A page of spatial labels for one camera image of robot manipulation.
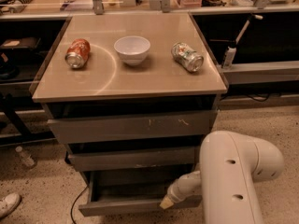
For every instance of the clear plastic water bottle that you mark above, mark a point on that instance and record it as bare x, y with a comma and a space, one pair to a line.
26, 157

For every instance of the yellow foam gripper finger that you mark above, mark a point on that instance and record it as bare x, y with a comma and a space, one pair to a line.
166, 202

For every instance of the white bowl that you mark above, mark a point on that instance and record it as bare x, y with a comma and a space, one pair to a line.
132, 50

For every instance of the white handled tool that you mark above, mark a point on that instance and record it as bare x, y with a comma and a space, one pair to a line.
250, 18

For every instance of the grey drawer cabinet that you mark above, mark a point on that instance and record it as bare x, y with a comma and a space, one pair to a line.
106, 86

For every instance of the grey bottom drawer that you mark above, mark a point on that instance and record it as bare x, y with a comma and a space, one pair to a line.
125, 191

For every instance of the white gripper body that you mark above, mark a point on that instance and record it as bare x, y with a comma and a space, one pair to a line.
175, 191

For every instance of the silver green soda can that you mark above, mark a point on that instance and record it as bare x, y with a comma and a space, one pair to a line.
189, 58

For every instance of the grey top drawer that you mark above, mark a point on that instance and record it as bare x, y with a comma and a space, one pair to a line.
129, 127

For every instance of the grey drawer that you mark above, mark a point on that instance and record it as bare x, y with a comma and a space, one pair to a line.
125, 191
129, 127
132, 159

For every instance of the grey middle drawer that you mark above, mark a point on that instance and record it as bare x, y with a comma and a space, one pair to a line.
132, 159

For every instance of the white glue bottle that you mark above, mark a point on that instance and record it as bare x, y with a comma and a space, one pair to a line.
228, 58

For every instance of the white sneaker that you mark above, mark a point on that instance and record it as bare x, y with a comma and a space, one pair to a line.
9, 203

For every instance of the orange soda can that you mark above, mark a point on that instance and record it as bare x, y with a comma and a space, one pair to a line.
78, 53

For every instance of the black box on shelf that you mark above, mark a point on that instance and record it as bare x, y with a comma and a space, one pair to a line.
21, 43

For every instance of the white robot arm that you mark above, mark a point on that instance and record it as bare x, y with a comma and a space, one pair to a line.
229, 166

